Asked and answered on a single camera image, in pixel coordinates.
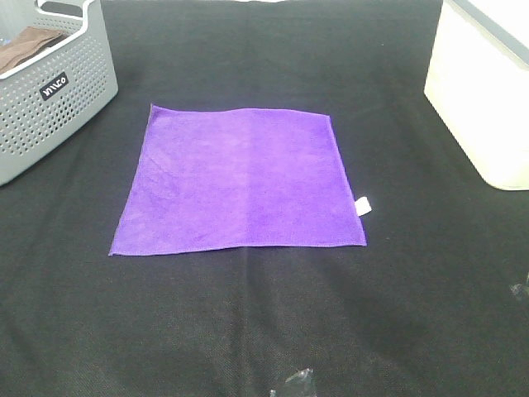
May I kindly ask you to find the purple microfiber towel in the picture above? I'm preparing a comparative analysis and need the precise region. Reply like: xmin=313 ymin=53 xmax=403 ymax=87
xmin=110 ymin=106 xmax=367 ymax=256

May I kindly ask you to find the clear tape piece front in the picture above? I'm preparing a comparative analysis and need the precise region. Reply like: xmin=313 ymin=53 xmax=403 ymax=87
xmin=269 ymin=368 xmax=317 ymax=397

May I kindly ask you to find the clear tape piece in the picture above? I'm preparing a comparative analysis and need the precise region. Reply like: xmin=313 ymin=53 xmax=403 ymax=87
xmin=510 ymin=276 xmax=529 ymax=301
xmin=269 ymin=368 xmax=317 ymax=397

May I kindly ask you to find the black table cloth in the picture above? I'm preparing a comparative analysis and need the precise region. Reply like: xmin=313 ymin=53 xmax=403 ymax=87
xmin=1 ymin=1 xmax=528 ymax=396

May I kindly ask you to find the grey perforated plastic basket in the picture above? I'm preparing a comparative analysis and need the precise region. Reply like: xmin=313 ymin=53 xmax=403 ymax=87
xmin=1 ymin=1 xmax=118 ymax=184

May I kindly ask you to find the white plastic storage box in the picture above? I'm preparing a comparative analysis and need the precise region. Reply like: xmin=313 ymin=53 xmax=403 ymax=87
xmin=424 ymin=1 xmax=528 ymax=191

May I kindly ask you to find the clear tape piece right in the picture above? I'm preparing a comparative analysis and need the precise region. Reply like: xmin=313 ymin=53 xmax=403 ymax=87
xmin=510 ymin=276 xmax=529 ymax=301

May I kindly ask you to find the brown folded towel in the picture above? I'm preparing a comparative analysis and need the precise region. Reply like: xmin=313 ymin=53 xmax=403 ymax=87
xmin=1 ymin=26 xmax=68 ymax=74

